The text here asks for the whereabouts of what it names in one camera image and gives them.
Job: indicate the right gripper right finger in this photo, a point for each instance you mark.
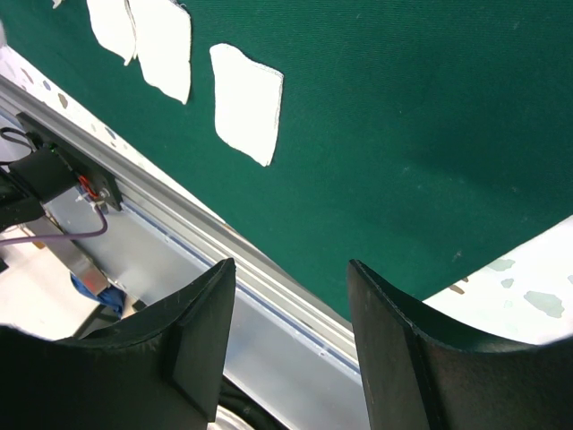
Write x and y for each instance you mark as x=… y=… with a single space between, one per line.
x=422 y=369

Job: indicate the green surgical cloth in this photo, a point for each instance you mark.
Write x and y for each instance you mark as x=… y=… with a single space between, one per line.
x=424 y=138

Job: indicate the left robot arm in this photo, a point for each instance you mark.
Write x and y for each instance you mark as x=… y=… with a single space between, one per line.
x=30 y=182

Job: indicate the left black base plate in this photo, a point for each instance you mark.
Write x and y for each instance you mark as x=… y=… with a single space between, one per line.
x=100 y=180

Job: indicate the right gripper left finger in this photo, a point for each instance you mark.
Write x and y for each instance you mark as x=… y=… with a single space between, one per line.
x=160 y=368

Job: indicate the aluminium rail frame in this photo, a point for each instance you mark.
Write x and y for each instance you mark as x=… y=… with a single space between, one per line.
x=287 y=351

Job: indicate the white gauze pad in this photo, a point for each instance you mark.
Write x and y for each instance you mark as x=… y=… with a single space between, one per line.
x=163 y=45
x=112 y=25
x=248 y=99

